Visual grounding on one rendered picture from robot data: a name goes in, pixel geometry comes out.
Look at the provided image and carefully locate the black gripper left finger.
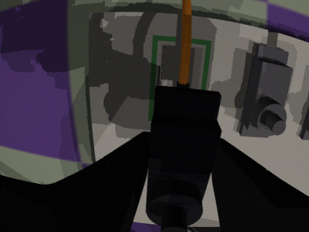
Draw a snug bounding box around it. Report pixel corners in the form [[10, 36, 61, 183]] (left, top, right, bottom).
[[0, 131, 149, 232]]

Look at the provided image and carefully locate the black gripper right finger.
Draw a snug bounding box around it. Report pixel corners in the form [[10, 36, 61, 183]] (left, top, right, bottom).
[[211, 139, 309, 232]]

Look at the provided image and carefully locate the black micro servo with orange cable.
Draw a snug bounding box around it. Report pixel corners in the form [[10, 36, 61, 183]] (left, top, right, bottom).
[[146, 0, 222, 232]]

